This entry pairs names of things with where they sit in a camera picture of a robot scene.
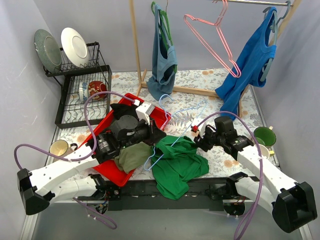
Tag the green enamel mug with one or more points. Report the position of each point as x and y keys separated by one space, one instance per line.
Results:
x=265 y=136

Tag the bright blue tank top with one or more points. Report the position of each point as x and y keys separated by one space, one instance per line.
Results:
x=252 y=63

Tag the white plate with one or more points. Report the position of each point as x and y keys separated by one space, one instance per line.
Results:
x=74 y=47

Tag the green plastic hanger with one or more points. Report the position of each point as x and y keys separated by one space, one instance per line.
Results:
x=164 y=58

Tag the cream mug left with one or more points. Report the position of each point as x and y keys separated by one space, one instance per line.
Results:
x=62 y=148

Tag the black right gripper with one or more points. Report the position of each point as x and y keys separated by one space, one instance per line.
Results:
x=202 y=140

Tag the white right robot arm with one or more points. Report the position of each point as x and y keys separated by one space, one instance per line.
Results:
x=291 y=204

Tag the grey green plate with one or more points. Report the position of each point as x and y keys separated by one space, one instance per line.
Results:
x=48 y=51

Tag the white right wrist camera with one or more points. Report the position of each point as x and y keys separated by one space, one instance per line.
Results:
x=196 y=127

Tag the red floral bowl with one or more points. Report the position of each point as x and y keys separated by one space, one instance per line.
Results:
x=97 y=90

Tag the wooden clothes rack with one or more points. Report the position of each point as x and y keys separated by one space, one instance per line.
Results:
x=197 y=91

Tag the blue white ceramic cup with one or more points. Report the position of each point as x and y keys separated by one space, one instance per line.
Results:
x=83 y=91

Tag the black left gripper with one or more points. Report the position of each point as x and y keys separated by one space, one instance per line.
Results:
x=155 y=132

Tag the black wire dish rack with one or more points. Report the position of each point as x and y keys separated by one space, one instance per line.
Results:
x=75 y=89

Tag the pale green mug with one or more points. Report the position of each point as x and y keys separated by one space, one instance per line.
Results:
x=265 y=152

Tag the black garment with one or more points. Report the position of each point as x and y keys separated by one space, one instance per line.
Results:
x=120 y=110

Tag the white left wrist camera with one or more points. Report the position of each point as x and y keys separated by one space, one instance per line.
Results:
x=144 y=110

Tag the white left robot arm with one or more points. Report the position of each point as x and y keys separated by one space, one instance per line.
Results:
x=41 y=187

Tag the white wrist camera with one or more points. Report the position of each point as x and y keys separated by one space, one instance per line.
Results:
x=144 y=110
x=196 y=127

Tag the olive green garment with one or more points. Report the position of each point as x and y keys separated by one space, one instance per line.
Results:
x=132 y=157

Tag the green tank top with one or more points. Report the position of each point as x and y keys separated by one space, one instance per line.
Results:
x=175 y=163

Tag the grey blue tank top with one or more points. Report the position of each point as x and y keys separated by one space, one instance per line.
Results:
x=157 y=88

